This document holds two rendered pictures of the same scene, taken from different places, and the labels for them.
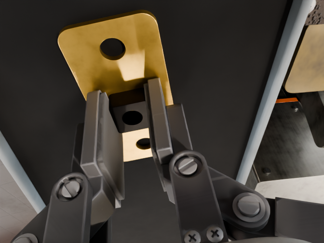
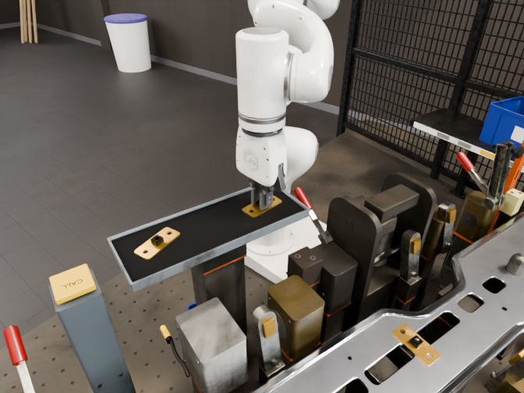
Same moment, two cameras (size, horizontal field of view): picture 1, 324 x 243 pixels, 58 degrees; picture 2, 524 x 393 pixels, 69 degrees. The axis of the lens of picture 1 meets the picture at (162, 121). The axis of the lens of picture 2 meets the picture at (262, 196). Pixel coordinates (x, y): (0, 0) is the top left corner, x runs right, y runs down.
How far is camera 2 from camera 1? 79 cm
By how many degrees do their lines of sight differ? 90
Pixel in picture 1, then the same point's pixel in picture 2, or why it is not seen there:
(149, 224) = (203, 230)
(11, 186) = not seen: outside the picture
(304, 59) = (284, 283)
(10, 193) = not seen: outside the picture
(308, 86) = (275, 295)
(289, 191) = (214, 321)
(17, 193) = not seen: outside the picture
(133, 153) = (246, 210)
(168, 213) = (214, 231)
